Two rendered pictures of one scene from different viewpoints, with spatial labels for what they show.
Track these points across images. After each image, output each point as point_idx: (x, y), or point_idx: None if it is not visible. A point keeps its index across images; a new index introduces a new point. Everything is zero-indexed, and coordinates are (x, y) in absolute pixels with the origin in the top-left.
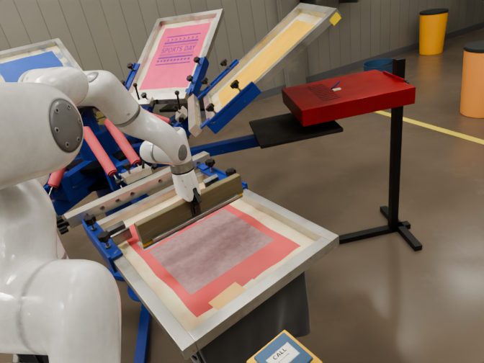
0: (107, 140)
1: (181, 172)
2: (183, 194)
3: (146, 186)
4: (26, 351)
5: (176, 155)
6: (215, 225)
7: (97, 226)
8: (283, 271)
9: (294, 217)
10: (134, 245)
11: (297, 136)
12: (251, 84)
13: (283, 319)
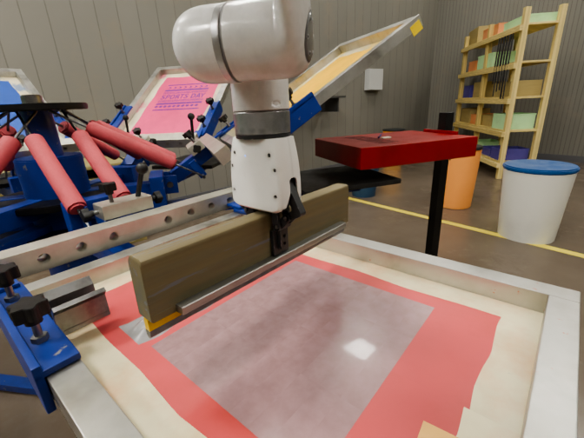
0: (75, 169)
1: (269, 132)
2: (261, 196)
3: (142, 226)
4: None
5: (302, 27)
6: (292, 287)
7: (23, 293)
8: (559, 380)
9: (453, 265)
10: (112, 335)
11: (349, 184)
12: (309, 96)
13: None
